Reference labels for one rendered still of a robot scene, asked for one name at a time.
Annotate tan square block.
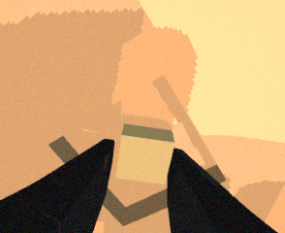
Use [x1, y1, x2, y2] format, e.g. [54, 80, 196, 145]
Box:
[116, 123, 174, 183]

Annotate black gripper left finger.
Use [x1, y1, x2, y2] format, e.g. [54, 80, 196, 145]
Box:
[0, 139, 115, 233]

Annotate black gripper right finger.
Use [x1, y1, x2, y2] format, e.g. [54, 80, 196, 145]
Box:
[167, 148, 277, 233]

